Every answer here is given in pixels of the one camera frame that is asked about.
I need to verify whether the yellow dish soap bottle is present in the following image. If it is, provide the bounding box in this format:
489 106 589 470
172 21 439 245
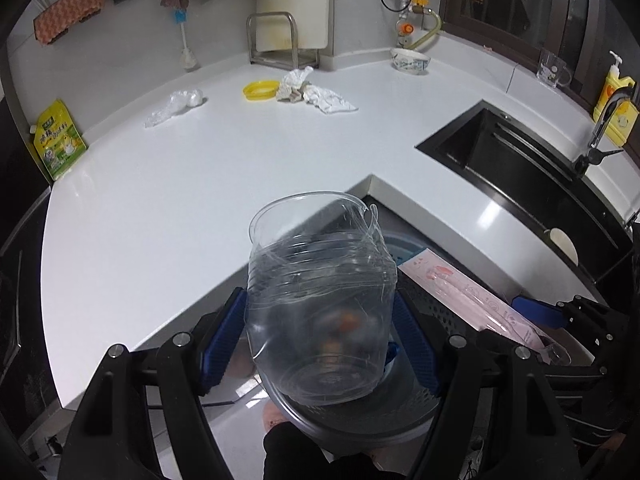
593 51 637 143

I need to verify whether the yellow seasoning pouch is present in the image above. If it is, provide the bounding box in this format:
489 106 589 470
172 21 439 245
31 99 89 182

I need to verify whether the pink slipper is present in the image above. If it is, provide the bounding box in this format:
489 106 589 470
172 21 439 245
262 402 292 429

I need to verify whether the yellow-green gas hose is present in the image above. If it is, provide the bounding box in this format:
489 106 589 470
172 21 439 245
399 10 443 54

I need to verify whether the grey perforated trash bin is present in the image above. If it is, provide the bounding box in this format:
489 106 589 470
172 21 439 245
260 195 482 453

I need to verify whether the clear plastic jar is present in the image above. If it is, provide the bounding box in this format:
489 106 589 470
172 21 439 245
247 190 399 407

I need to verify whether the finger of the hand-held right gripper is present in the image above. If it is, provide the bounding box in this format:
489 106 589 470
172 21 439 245
511 295 626 358
542 357 613 403

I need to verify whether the black faucet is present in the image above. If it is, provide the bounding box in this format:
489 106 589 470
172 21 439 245
572 87 634 177

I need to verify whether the pink plastic package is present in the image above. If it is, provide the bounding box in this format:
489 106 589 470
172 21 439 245
397 249 573 366

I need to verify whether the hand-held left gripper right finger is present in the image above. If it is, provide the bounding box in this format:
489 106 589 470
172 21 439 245
392 290 583 480

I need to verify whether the yellow lid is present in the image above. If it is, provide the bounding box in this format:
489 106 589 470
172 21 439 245
243 79 280 102

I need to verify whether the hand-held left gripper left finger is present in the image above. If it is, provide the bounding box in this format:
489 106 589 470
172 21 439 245
57 287 251 480

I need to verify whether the crumpled clear plastic bag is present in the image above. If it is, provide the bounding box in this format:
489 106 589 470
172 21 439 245
144 88 206 129

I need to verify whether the white cup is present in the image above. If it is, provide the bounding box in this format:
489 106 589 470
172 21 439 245
544 227 580 267

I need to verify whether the metal cutting board rack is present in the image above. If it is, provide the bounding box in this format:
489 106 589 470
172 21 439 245
246 11 321 70

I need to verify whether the black kitchen sink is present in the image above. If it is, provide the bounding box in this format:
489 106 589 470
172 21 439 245
415 100 640 306

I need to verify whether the dark window frame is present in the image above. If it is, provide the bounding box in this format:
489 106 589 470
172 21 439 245
442 0 640 108

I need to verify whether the orange dish cloth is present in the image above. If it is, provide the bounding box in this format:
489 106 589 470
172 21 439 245
34 0 105 46

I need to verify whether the clear glass mug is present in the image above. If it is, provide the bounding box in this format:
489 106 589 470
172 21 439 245
536 49 574 90

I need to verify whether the white patterned bowl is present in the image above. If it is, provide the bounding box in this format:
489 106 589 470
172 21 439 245
390 47 432 75

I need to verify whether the white cutting board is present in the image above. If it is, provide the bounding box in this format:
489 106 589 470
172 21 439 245
256 0 335 57

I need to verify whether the person's leg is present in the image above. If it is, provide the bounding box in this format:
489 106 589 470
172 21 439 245
263 422 378 480

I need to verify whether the blue bottle brush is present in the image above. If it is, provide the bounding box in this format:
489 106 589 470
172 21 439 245
172 8 201 72

